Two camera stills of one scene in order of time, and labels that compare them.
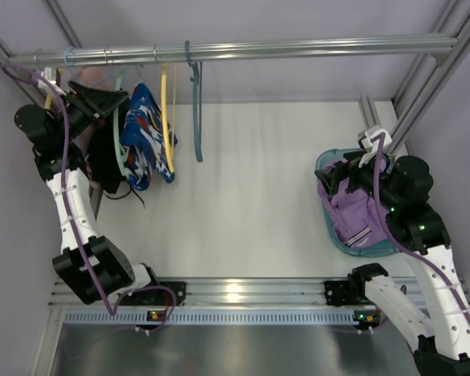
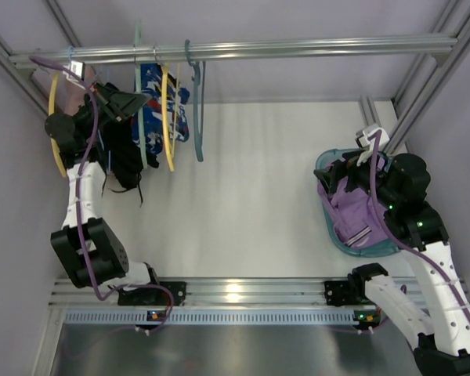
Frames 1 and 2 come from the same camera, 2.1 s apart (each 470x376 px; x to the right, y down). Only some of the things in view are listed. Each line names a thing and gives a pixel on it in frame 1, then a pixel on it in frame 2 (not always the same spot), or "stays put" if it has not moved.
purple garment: (354, 215) stays put
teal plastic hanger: (197, 79) stays put
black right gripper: (345, 172) stays put
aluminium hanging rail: (438, 45) stays put
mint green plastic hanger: (117, 149) -> (138, 95)
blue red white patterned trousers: (143, 139) -> (164, 116)
